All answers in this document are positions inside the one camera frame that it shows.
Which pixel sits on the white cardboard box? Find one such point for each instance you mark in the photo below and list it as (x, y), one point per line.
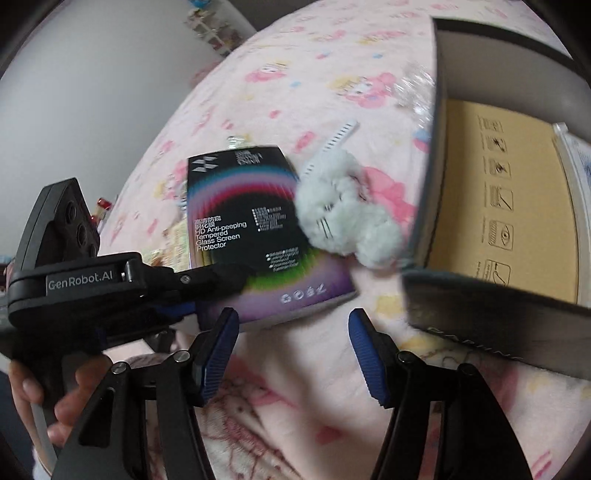
(461, 318)

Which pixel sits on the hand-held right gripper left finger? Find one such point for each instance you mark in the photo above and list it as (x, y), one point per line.
(217, 364)

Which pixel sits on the black screen protector box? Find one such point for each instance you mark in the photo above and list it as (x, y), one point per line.
(240, 207)

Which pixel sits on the kraft cardboard sheet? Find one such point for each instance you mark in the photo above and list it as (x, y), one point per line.
(531, 207)

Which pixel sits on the yellow printed packet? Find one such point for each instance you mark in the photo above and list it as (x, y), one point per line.
(159, 254)

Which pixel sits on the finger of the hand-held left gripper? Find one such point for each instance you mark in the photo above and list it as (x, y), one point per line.
(194, 279)
(173, 314)

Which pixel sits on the person's left hand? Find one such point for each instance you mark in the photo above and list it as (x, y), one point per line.
(69, 410)

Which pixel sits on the pink printed blanket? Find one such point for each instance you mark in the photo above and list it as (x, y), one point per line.
(277, 115)

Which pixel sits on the white plastic comb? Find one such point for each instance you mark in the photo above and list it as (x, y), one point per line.
(339, 134)

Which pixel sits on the white fluffy plush toy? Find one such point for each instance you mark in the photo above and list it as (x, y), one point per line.
(341, 207)

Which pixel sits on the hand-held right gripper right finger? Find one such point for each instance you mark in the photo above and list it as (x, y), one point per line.
(369, 364)

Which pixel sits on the small red packet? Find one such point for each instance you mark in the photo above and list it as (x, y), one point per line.
(99, 206)

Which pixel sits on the clear plastic wrapper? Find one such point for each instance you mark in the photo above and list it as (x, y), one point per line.
(415, 87)

